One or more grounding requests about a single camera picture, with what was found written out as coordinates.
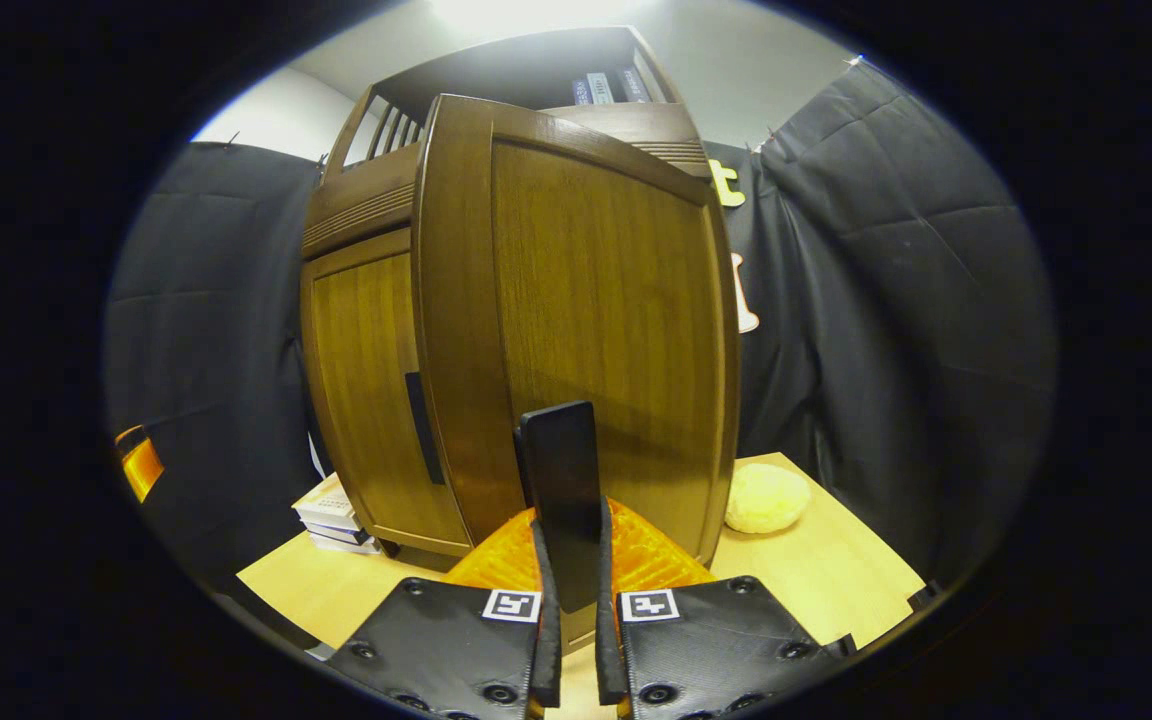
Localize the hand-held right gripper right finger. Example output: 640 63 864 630
594 497 857 720

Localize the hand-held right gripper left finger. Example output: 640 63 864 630
324 508 563 720

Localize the wooden cabinet door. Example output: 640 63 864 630
301 228 474 559
411 93 742 613

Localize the wooden double-door shoe cabinet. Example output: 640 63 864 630
299 25 712 576

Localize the beige paperback book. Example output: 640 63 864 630
293 475 362 531

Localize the thin blue-edged book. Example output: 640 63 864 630
306 522 373 547

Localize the pale yellow fluffy pad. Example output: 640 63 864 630
725 463 812 534

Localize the black backdrop cloth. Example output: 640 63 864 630
104 60 1057 601

